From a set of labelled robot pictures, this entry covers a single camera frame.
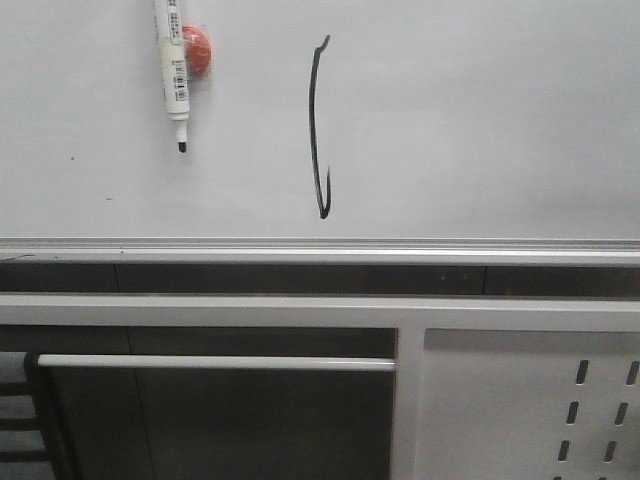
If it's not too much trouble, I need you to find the red round magnet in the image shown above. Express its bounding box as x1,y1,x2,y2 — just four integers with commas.
182,25,212,76

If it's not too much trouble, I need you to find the white black-tip whiteboard marker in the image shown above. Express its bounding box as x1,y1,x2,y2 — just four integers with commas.
153,0,191,153

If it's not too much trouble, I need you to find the white whiteboard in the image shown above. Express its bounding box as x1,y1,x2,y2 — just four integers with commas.
1,1,639,266

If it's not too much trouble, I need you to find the white perforated pegboard panel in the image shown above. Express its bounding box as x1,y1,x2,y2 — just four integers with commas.
416,330,639,479

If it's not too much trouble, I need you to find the grey striped fabric panel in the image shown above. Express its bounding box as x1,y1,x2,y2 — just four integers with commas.
1,352,55,479

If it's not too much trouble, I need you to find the white metal stand frame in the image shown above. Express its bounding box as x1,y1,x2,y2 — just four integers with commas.
1,294,639,479

